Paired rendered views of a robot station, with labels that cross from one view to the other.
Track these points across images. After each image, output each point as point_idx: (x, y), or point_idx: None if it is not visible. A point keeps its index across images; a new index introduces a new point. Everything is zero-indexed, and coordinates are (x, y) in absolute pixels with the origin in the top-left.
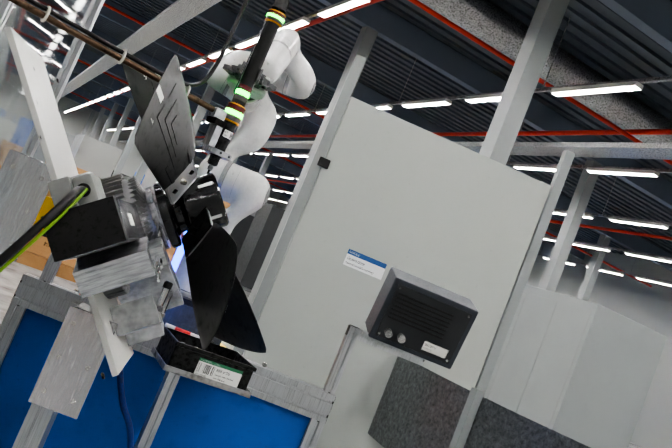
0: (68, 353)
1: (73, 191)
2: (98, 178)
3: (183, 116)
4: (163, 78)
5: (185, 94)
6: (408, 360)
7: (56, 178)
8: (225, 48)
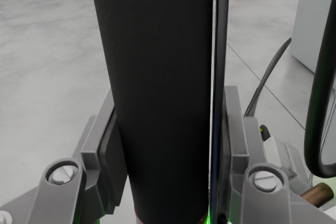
0: None
1: (263, 125)
2: (275, 157)
3: (245, 114)
4: (272, 58)
5: (258, 89)
6: None
7: (333, 206)
8: (324, 41)
